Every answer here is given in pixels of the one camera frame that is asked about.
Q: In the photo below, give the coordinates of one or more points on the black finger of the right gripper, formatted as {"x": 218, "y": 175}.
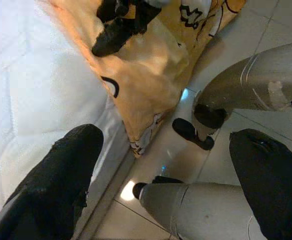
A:
{"x": 113, "y": 40}
{"x": 128, "y": 8}

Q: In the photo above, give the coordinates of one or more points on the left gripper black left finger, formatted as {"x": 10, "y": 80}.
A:
{"x": 58, "y": 180}

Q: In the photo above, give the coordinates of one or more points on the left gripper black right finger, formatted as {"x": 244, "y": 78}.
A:
{"x": 273, "y": 187}

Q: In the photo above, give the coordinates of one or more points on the yellow cartoon egg duvet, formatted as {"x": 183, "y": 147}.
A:
{"x": 148, "y": 75}

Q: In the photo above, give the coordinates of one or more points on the grey robot left leg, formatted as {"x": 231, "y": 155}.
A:
{"x": 198, "y": 210}

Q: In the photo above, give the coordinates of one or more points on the grey robot leg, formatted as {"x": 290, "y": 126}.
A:
{"x": 198, "y": 210}
{"x": 260, "y": 80}

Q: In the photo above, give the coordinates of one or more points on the white quilted mattress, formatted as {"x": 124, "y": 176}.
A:
{"x": 36, "y": 87}

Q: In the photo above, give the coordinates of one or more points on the grey robot right leg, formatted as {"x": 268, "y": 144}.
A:
{"x": 260, "y": 80}

